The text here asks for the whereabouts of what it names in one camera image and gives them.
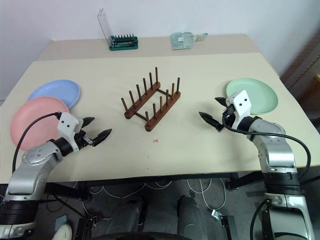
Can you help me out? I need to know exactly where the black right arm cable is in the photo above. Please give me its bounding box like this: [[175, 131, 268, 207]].
[[221, 109, 312, 182]]

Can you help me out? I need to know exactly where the clear green plastic package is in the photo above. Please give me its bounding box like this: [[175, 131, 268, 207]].
[[170, 31, 209, 51]]

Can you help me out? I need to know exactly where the black table frame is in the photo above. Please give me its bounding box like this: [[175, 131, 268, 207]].
[[44, 171, 266, 201]]

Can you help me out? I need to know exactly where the pink-red plate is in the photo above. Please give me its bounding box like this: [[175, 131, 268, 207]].
[[9, 96, 71, 152]]

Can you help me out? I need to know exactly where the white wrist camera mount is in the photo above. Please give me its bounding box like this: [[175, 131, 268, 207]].
[[225, 90, 252, 124], [56, 112, 85, 152]]

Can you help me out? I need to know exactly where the white round object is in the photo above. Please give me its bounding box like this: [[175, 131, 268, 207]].
[[51, 222, 74, 240]]

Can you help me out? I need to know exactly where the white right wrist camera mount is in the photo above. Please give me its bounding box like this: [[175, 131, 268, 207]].
[[225, 90, 252, 124]]

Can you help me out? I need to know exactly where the blue plate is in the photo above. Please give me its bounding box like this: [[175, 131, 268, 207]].
[[27, 79, 82, 111]]

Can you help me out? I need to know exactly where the green screwdriver bit set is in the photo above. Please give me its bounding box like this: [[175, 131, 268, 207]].
[[96, 7, 140, 52]]

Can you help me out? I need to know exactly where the brown wooden furniture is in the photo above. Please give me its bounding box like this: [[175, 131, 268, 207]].
[[278, 33, 320, 101]]

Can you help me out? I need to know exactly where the black metal clamp bracket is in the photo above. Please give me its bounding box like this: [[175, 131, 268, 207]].
[[210, 208, 235, 236]]

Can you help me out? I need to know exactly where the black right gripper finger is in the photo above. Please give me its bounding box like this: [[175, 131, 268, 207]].
[[214, 96, 228, 108], [198, 111, 224, 132]]

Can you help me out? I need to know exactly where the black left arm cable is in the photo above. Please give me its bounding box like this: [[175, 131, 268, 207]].
[[11, 112, 62, 175]]

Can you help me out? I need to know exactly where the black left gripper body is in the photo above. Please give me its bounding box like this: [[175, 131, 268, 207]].
[[74, 129, 94, 151]]

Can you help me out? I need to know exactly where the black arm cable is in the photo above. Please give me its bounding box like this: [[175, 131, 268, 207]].
[[11, 112, 62, 175], [221, 109, 312, 182]]

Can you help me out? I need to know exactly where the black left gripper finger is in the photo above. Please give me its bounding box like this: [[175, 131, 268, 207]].
[[91, 128, 113, 147], [82, 116, 96, 129]]

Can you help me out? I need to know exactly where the white cable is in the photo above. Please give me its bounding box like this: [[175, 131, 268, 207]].
[[186, 178, 228, 211], [88, 180, 174, 199]]

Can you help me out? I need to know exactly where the green plate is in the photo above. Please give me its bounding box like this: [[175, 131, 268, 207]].
[[225, 78, 279, 116]]

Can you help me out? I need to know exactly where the wooden dish rack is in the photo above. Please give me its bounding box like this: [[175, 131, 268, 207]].
[[120, 66, 182, 133]]

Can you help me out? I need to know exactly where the dark rounded shape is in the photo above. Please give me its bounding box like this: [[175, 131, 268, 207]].
[[119, 196, 149, 234], [176, 195, 209, 240]]

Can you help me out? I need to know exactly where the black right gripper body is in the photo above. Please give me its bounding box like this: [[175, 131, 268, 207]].
[[221, 104, 237, 129]]

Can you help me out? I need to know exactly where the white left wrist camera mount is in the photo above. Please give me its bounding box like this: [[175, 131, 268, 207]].
[[56, 112, 85, 152]]

